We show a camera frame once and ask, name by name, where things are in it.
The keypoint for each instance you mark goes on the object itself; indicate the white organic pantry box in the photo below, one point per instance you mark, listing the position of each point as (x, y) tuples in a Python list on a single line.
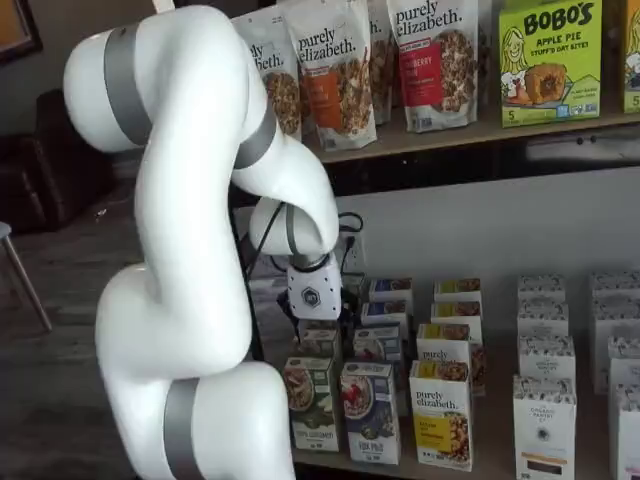
[(540, 287), (625, 365), (615, 282), (615, 315), (630, 435), (542, 320), (545, 425), (545, 360)]

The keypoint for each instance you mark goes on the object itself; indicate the yellow snack box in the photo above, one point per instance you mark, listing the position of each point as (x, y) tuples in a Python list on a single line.
[(632, 60)]

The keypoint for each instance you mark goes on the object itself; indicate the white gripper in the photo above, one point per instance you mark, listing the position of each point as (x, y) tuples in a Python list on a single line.
[(315, 292)]

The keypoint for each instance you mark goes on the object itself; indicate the red label granola pouch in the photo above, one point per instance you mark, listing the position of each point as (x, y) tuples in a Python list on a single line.
[(430, 75)]

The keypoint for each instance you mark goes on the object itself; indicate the yellow white granola box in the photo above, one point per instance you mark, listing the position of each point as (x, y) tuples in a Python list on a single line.
[(457, 310), (457, 287), (442, 345), (440, 425)]

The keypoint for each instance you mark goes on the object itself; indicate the green Bobo's snack box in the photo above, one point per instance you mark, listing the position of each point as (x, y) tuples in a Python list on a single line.
[(550, 65)]

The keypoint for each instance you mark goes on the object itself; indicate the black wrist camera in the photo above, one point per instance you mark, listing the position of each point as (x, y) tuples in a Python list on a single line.
[(286, 307)]

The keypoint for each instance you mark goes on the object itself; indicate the dark framed wall picture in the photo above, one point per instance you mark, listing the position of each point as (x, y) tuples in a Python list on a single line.
[(20, 30)]

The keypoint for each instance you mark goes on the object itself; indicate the blue label granola pouch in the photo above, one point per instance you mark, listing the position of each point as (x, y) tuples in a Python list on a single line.
[(280, 95)]

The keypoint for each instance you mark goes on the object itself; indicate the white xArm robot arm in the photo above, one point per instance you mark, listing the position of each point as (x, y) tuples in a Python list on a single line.
[(190, 150)]

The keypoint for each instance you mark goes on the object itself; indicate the white wall outlet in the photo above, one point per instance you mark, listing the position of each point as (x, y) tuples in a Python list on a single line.
[(357, 256)]

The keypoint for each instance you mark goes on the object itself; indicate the blue white cereal box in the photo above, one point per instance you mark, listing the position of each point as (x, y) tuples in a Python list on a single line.
[(377, 345), (392, 287), (390, 310), (370, 425)]

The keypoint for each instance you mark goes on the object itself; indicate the dark brown armchair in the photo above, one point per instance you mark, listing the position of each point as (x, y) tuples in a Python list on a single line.
[(50, 175)]

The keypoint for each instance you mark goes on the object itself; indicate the grey stool wooden leg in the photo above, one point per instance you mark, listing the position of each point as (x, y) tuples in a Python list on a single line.
[(28, 287)]

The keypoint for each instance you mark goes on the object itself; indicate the orange label granola pouch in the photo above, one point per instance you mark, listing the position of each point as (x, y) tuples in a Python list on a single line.
[(330, 100), (382, 65)]

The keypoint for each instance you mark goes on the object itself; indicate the green white cereal box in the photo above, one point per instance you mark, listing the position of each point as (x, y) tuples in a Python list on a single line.
[(310, 415), (320, 345)]

